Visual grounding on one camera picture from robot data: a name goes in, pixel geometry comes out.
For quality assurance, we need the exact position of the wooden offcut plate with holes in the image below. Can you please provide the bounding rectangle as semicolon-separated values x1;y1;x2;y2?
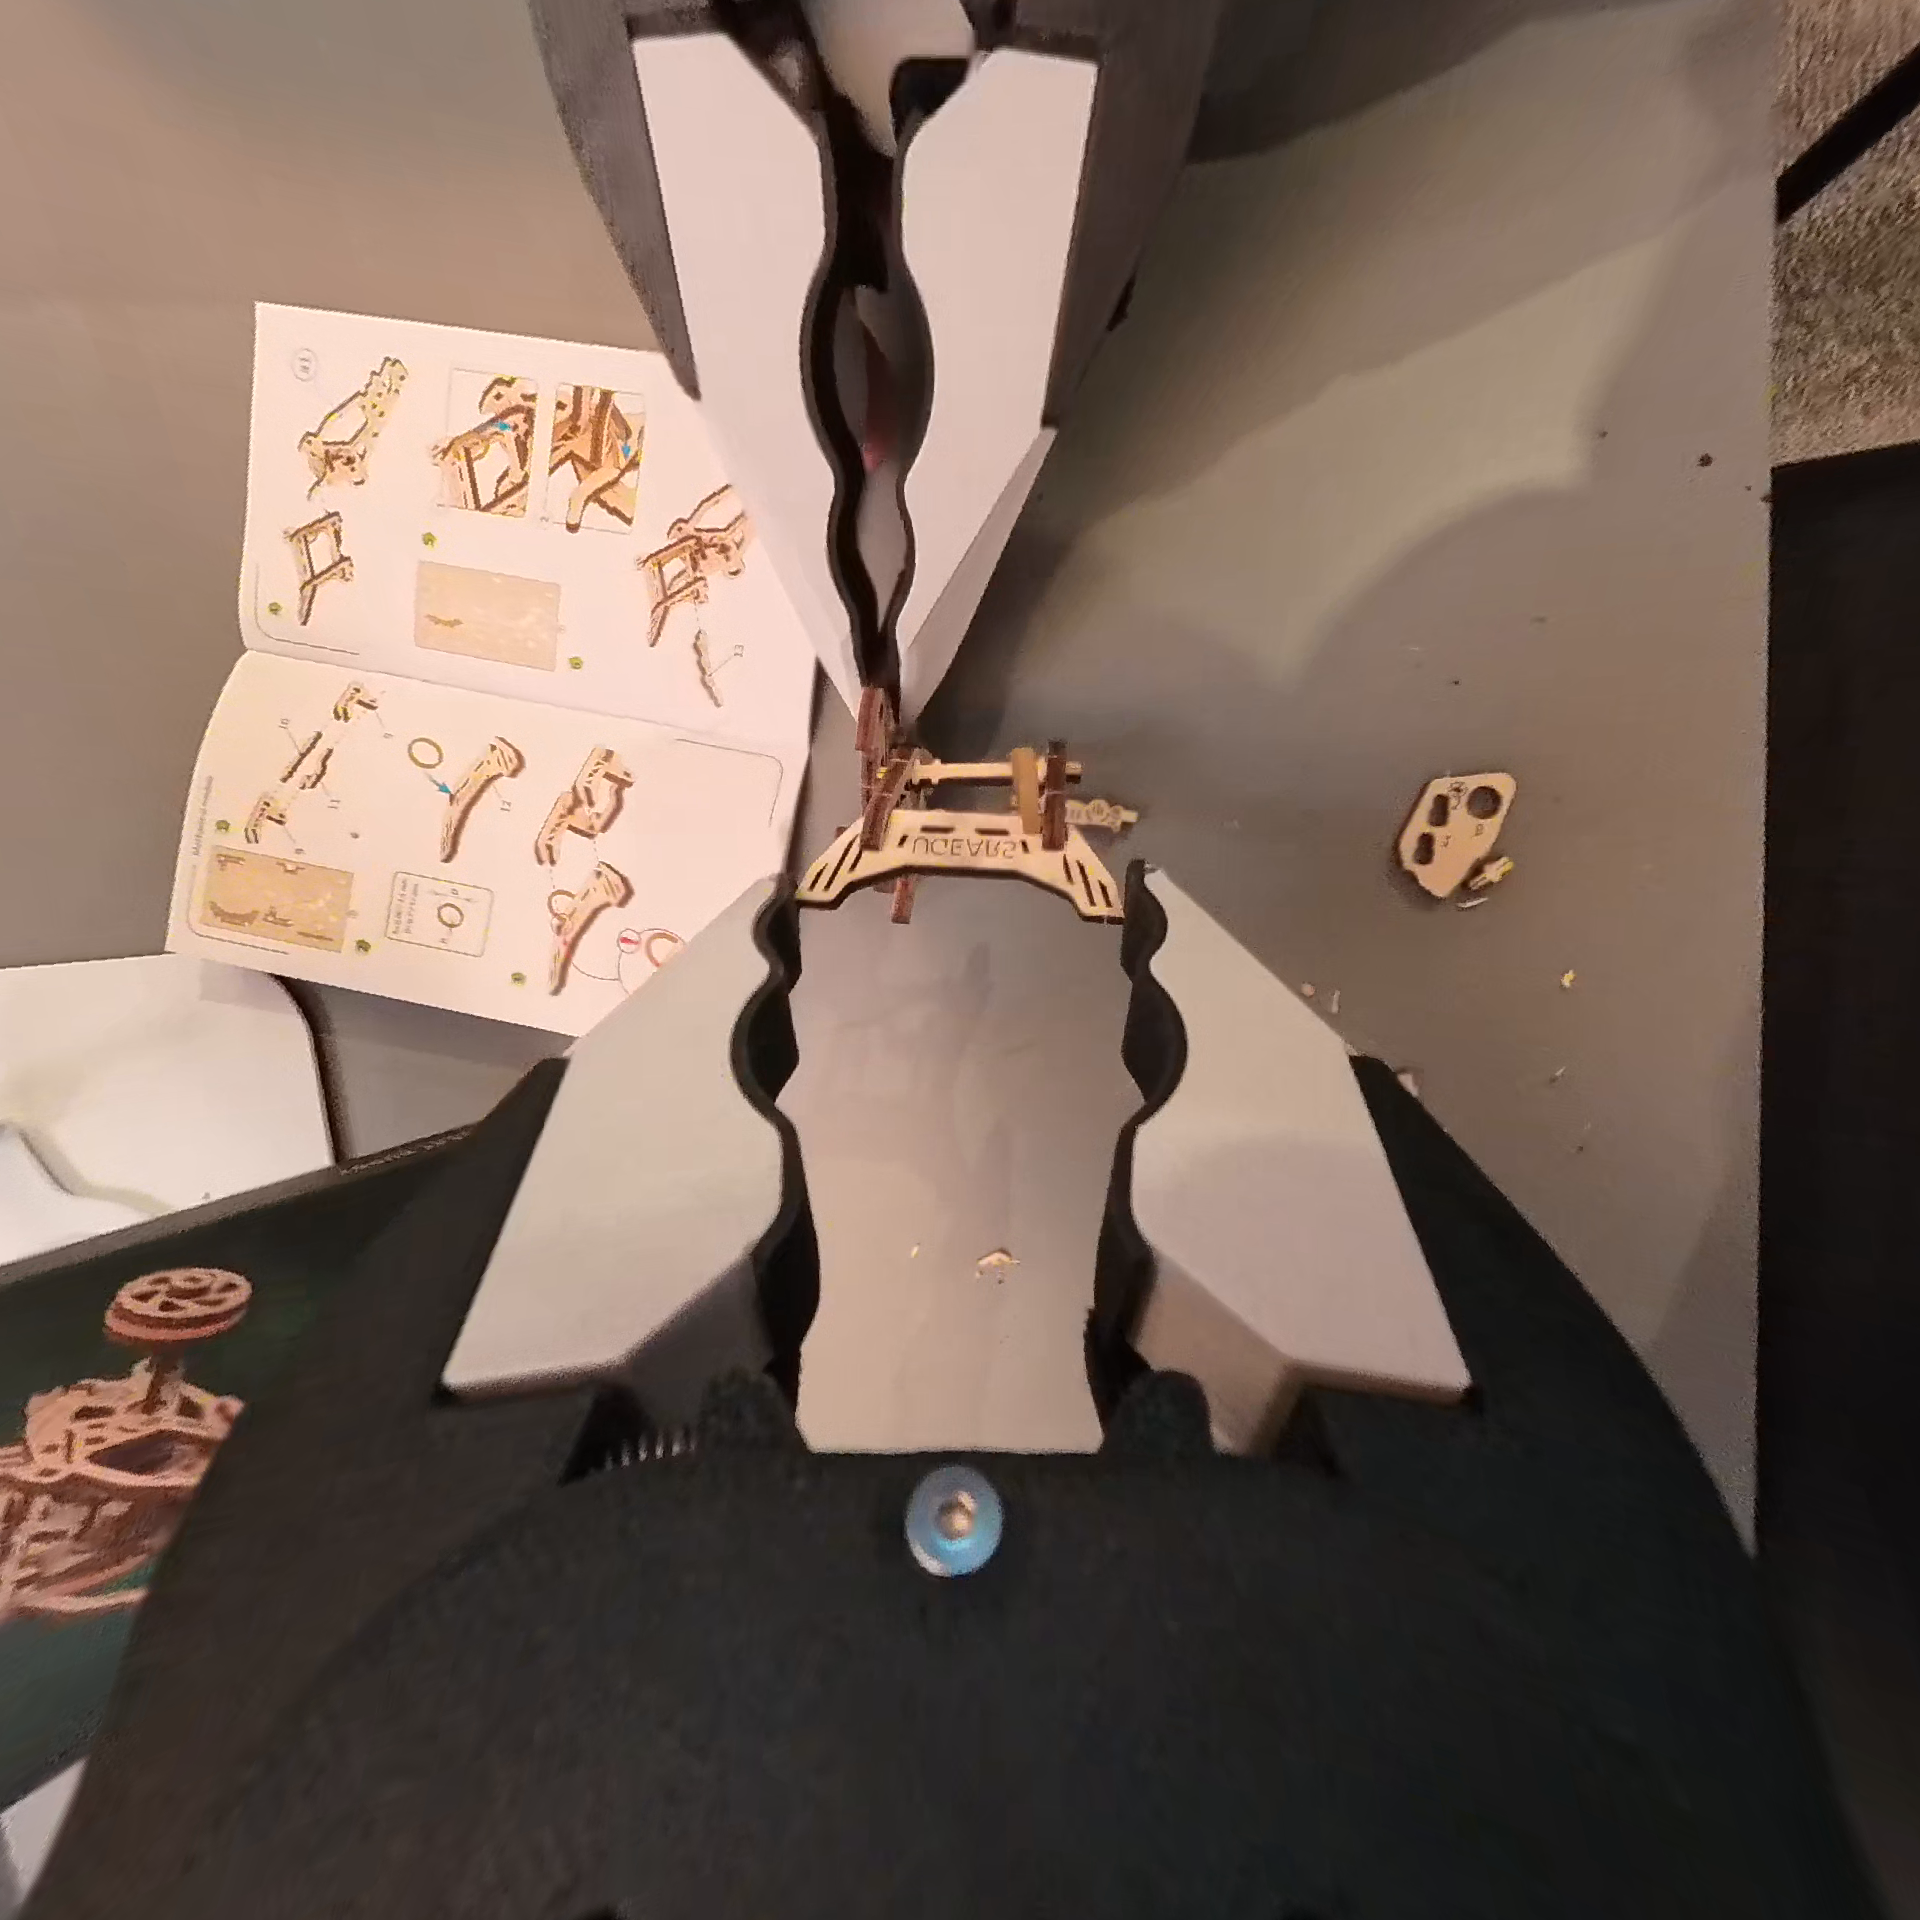
1394;767;1519;902

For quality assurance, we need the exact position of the dark model kit box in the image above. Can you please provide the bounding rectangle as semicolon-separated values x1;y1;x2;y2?
0;1117;519;1823

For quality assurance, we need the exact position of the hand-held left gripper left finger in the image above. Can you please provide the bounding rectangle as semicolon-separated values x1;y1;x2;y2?
439;872;826;1394

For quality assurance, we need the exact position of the assembly instruction booklet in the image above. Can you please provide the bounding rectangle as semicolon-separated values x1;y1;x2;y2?
165;299;819;1039

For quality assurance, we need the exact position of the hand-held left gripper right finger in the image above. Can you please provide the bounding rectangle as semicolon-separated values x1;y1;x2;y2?
1084;860;1474;1454

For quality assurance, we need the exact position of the white paper sheet with disc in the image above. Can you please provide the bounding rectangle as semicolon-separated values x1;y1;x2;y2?
0;957;339;1272

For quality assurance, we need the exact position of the wooden buggy model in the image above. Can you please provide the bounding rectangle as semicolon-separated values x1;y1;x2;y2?
791;682;1143;934

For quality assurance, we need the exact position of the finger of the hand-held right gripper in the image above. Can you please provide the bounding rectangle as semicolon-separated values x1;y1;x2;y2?
627;27;896;700
888;42;1104;702

